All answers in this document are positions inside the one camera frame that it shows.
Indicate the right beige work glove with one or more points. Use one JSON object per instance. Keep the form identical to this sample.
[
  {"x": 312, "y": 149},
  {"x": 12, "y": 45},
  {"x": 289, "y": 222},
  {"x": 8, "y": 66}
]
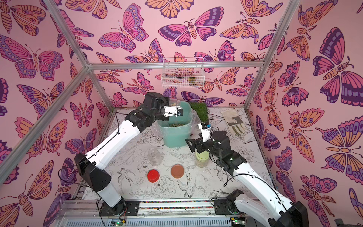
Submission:
[{"x": 234, "y": 122}]

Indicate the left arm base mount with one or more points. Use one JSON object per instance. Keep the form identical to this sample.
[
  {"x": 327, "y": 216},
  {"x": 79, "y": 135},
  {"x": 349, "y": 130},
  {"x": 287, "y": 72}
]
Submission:
[{"x": 123, "y": 208}]

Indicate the red jar lid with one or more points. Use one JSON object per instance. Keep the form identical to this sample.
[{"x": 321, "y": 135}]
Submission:
[{"x": 153, "y": 176}]

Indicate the teal plastic trash bin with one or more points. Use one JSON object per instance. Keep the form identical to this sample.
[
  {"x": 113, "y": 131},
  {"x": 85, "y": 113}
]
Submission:
[{"x": 177, "y": 141}]

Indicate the pile of dumped peanuts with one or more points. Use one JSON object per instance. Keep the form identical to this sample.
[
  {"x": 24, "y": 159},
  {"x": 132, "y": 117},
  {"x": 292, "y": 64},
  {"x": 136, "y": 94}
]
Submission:
[{"x": 176, "y": 125}]

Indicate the clear plastic bin liner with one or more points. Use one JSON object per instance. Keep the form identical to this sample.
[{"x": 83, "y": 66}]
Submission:
[{"x": 195, "y": 119}]

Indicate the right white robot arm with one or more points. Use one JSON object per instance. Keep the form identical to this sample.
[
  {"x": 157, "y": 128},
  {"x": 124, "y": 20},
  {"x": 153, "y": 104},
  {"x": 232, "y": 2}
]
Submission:
[{"x": 272, "y": 209}]

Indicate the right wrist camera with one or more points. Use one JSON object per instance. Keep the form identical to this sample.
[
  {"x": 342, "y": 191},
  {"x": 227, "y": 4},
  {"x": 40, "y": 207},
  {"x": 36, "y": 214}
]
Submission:
[{"x": 205, "y": 129}]

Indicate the green artificial grass mat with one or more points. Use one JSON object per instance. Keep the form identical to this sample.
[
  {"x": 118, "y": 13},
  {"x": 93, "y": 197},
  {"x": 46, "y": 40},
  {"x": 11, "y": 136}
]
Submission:
[{"x": 201, "y": 110}]

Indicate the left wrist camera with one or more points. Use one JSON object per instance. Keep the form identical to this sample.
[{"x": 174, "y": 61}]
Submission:
[{"x": 173, "y": 111}]

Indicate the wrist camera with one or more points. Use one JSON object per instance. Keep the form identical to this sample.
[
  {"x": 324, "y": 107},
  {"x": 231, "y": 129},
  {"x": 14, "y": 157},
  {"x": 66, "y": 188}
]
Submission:
[
  {"x": 173, "y": 111},
  {"x": 205, "y": 129}
]

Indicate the brown-lid peanut jar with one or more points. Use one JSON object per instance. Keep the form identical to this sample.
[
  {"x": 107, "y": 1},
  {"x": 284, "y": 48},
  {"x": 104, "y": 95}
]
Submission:
[{"x": 174, "y": 102}]

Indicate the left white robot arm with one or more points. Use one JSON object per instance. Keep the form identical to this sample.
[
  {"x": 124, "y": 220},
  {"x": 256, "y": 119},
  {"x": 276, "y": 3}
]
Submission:
[{"x": 91, "y": 166}]

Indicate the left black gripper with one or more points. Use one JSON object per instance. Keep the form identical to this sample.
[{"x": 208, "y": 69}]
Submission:
[{"x": 164, "y": 101}]

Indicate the brown jar lid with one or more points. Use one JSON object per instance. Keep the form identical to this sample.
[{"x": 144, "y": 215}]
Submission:
[{"x": 177, "y": 171}]

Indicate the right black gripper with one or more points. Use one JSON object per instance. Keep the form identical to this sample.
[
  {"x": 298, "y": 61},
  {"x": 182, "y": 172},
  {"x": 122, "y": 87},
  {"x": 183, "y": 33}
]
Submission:
[{"x": 198, "y": 144}]

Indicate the aluminium front rail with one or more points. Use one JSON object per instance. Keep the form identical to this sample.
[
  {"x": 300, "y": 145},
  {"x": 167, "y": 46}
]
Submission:
[{"x": 147, "y": 208}]

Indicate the white wire basket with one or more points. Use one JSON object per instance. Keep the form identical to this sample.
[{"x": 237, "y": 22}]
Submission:
[{"x": 184, "y": 72}]

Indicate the green-lid peanut jar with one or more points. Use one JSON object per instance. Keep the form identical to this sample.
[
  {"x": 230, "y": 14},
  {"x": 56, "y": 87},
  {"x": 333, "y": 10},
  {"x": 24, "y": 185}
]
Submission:
[{"x": 202, "y": 159}]

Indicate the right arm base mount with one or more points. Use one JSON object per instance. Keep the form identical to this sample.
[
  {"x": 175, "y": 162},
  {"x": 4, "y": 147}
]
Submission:
[{"x": 227, "y": 205}]

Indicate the clear jar of peanuts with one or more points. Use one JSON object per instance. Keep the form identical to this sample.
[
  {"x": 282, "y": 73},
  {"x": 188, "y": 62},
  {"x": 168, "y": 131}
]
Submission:
[{"x": 154, "y": 157}]

